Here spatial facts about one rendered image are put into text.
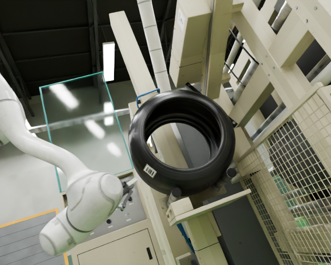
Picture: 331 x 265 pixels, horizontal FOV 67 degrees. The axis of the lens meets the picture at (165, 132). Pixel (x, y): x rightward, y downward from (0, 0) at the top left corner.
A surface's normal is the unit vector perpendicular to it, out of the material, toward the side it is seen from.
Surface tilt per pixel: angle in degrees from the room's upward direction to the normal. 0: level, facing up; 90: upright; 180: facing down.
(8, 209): 90
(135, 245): 90
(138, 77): 90
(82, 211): 115
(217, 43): 162
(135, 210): 90
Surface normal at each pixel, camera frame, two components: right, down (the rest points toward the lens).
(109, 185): 0.71, -0.50
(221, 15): 0.34, 0.70
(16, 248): 0.20, -0.45
